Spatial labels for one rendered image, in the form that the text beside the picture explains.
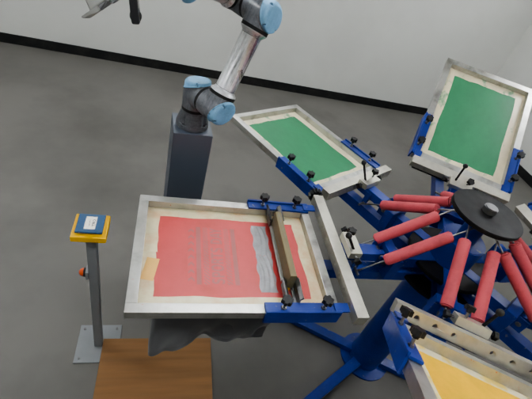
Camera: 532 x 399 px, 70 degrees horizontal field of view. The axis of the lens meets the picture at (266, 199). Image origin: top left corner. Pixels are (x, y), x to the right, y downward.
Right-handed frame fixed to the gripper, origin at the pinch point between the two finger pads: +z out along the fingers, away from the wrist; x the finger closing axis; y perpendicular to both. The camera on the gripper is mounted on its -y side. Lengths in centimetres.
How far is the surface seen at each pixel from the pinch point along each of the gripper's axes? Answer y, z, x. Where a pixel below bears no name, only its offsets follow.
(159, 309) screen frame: -78, 28, 48
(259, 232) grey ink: -104, -4, 6
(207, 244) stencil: -89, 15, 14
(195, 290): -88, 20, 37
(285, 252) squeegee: -102, -14, 26
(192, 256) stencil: -86, 20, 21
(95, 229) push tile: -59, 47, 12
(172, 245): -80, 26, 16
